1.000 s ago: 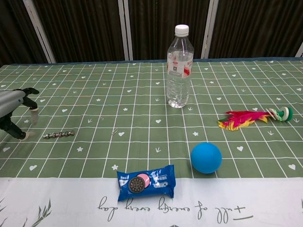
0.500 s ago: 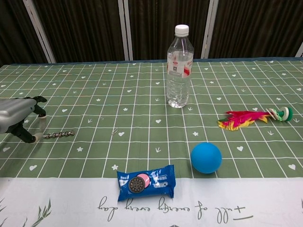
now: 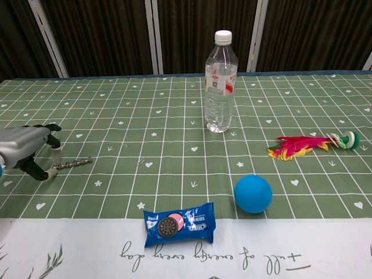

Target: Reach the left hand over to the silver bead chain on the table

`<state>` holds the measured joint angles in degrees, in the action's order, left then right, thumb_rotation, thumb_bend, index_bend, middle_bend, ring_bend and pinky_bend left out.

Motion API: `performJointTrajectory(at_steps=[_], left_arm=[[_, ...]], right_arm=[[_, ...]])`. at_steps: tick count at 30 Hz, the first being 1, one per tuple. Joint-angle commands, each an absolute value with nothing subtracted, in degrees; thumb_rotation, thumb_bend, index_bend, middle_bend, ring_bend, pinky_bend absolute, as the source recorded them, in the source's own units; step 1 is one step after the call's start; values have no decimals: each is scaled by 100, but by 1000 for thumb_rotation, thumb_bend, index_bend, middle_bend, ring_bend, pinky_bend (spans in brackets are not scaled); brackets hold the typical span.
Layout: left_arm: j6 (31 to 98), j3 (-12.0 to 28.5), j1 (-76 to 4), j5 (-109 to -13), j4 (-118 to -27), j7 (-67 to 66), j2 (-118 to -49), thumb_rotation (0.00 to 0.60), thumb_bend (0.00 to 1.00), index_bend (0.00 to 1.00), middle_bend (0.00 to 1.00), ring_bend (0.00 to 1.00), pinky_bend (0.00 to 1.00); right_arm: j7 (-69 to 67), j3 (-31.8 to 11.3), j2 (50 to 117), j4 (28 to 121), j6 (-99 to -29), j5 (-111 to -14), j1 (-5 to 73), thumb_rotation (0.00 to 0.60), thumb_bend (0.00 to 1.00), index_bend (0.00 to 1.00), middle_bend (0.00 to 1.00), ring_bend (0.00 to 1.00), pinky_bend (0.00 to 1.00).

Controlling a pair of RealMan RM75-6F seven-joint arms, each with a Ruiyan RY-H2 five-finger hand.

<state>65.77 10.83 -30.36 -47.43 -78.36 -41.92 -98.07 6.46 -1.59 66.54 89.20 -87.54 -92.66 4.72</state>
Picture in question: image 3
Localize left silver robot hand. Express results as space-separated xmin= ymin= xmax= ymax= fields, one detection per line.
xmin=0 ymin=123 xmax=63 ymax=181

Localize small metal chain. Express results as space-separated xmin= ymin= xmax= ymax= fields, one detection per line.
xmin=53 ymin=157 xmax=93 ymax=170

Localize green grid tablecloth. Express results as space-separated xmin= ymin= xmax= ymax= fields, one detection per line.
xmin=0 ymin=69 xmax=372 ymax=279

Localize blue Oreo cookie packet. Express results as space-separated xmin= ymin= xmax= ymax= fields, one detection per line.
xmin=143 ymin=202 xmax=217 ymax=248

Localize dark folding screen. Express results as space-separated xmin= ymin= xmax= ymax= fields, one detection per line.
xmin=0 ymin=0 xmax=372 ymax=83

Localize clear plastic water bottle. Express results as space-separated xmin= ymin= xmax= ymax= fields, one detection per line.
xmin=203 ymin=30 xmax=239 ymax=134

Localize blue ball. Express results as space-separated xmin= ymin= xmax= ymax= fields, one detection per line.
xmin=234 ymin=174 xmax=274 ymax=214

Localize colourful feather shuttlecock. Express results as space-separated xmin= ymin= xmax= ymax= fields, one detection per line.
xmin=267 ymin=131 xmax=360 ymax=162

